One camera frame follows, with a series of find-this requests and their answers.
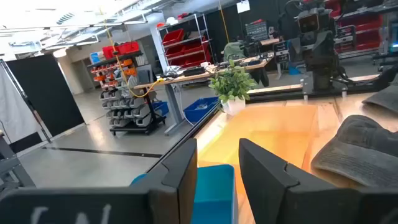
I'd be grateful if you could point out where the white paper sign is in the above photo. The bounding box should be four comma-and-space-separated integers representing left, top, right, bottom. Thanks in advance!
236, 0, 251, 14

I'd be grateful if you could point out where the metal shelf with red bins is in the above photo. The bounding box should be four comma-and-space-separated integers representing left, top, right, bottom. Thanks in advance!
155, 13, 215, 68

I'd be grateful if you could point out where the grey metal stand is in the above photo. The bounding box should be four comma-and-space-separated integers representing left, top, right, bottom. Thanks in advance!
0, 129, 37, 190

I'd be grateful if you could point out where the black device on desk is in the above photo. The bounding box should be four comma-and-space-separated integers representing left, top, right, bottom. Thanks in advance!
182, 66, 206, 77

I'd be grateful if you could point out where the red plastic bin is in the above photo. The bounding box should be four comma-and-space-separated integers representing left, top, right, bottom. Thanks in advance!
101, 45, 119, 60
117, 41, 141, 55

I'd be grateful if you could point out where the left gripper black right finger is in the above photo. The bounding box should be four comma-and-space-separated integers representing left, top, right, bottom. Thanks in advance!
238, 138, 398, 224

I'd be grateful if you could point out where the blue rectangular plastic bin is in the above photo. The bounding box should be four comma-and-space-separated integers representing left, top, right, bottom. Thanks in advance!
130, 164, 236, 224

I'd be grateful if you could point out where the rolling parts bin rack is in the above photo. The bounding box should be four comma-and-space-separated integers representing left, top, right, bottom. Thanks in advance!
86, 51, 167, 137

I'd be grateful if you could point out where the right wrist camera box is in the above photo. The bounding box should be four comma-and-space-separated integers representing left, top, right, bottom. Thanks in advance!
297, 9, 321, 34

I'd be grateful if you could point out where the black partition panel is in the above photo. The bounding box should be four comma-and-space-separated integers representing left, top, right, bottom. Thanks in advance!
5, 54, 85, 138

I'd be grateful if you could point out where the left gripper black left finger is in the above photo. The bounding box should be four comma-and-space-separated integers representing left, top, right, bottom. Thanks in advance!
0, 138, 198, 224

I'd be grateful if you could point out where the blue floor storage bin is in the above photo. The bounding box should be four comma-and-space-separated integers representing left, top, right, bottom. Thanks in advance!
183, 96, 220, 123
152, 100, 170, 118

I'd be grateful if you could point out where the green backpack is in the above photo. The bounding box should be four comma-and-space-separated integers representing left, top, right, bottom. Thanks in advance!
222, 41, 247, 62

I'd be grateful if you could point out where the black small parts organizer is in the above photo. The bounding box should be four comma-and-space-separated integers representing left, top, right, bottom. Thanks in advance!
244, 19, 269, 42

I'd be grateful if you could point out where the green potted plant white pot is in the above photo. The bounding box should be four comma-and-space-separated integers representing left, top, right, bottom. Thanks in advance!
208, 59, 258, 116

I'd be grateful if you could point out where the dark grey cap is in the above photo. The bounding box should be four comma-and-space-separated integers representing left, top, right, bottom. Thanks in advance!
310, 114, 398, 190

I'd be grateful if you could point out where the wooden top desk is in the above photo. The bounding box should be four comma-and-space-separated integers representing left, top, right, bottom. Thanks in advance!
133, 55, 274, 135

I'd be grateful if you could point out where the black aluminium table frame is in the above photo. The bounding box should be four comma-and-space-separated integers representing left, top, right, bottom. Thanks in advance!
146, 73, 398, 174

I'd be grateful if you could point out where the shelf rack with red bins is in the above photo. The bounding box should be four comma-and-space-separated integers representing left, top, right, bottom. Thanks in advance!
334, 0, 386, 58

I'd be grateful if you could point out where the light blue storage box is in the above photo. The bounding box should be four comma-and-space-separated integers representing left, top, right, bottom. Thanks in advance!
89, 51, 105, 65

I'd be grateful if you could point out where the yellow hanging cable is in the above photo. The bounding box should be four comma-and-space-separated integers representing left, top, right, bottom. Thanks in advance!
99, 9, 165, 99
217, 0, 230, 44

